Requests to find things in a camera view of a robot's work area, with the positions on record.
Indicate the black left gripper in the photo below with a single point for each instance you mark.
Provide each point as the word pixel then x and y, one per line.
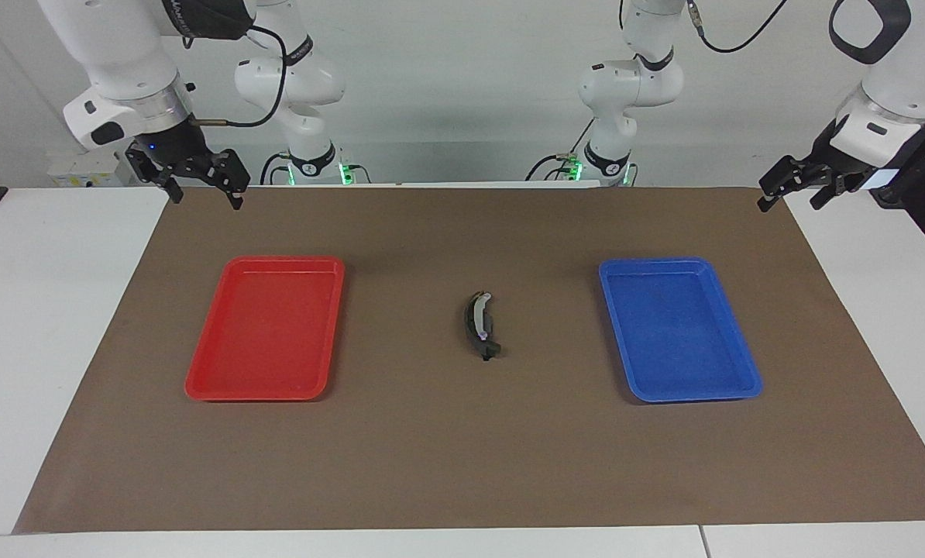
pixel 823 170

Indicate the curved brake shoe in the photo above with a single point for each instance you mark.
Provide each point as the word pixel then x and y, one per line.
pixel 479 322

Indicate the brown table mat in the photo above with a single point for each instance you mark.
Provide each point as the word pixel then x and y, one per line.
pixel 470 449

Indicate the blue plastic tray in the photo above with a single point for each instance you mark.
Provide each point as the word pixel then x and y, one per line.
pixel 679 333

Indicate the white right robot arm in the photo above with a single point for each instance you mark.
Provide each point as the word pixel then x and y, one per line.
pixel 114 46

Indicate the red plastic tray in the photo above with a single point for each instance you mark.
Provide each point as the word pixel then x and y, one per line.
pixel 265 333

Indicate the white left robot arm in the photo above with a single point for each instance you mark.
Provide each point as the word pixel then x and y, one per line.
pixel 904 85

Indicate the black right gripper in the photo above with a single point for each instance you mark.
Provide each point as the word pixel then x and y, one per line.
pixel 183 151

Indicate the white wall box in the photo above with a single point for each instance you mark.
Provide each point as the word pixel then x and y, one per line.
pixel 75 174

